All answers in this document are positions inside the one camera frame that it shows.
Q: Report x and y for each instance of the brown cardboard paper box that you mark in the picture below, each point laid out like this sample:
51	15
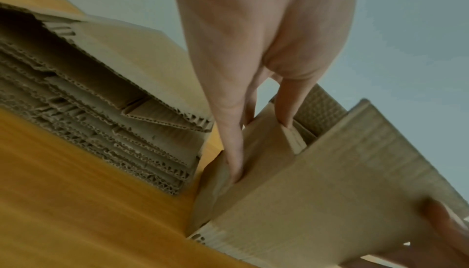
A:
329	188

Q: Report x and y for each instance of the stack of cardboard boxes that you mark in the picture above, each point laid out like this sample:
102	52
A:
110	93

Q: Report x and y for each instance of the person's left hand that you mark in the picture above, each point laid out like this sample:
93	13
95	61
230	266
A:
256	29

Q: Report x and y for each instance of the person's right hand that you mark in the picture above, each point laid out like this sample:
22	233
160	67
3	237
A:
447	243

